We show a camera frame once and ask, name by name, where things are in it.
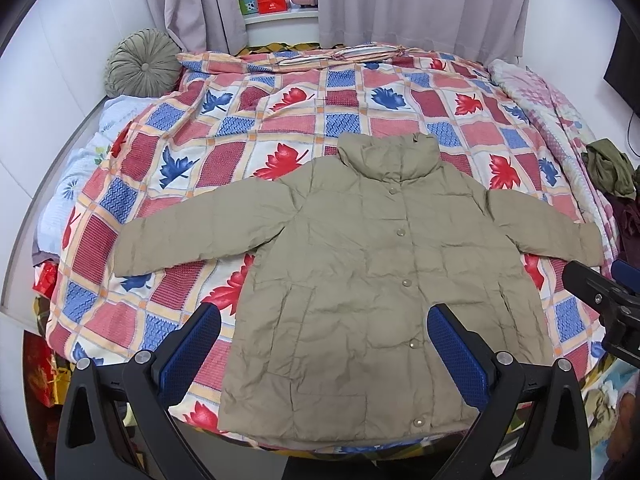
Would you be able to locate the grey curtain right panel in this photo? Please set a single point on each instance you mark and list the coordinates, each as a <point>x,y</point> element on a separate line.
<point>479,30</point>

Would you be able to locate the round green pleated cushion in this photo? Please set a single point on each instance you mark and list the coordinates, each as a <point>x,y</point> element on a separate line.
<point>144,64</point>

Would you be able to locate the khaki puffer jacket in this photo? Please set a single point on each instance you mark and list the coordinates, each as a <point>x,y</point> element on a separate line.
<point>351,251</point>

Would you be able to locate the grey curtain left panel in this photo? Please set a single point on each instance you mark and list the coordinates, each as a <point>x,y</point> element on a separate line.
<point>201,25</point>

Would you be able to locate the grey curtain panel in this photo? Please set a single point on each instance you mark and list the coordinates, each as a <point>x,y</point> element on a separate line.
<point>201,25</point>
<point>479,30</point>

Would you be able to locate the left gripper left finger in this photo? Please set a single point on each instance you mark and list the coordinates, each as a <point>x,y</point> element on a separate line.
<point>92,440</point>

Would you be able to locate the pink floral blanket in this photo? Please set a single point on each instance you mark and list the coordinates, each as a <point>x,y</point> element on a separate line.
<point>566,135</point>

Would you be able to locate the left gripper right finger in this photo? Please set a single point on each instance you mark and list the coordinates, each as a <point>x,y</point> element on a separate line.
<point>554,443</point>

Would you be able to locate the leaf patterned patchwork quilt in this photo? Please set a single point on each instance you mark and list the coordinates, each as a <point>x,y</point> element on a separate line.
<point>265,115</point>

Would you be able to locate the olive green garment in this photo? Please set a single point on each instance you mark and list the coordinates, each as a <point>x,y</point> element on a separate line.
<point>610,170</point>

